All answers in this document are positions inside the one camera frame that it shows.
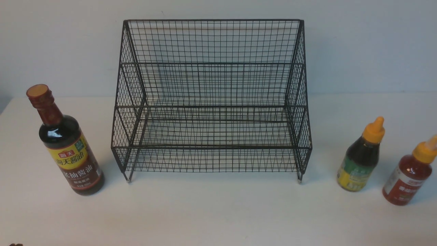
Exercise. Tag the dark soy sauce bottle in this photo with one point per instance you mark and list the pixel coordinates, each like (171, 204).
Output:
(62, 136)

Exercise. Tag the red ketchup bottle orange cap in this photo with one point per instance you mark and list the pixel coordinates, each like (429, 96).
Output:
(410, 173)

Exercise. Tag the dark sauce bottle orange cap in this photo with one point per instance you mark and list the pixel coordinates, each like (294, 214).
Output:
(361, 157)

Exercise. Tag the black wire mesh rack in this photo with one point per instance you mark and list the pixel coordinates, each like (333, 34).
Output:
(212, 95)

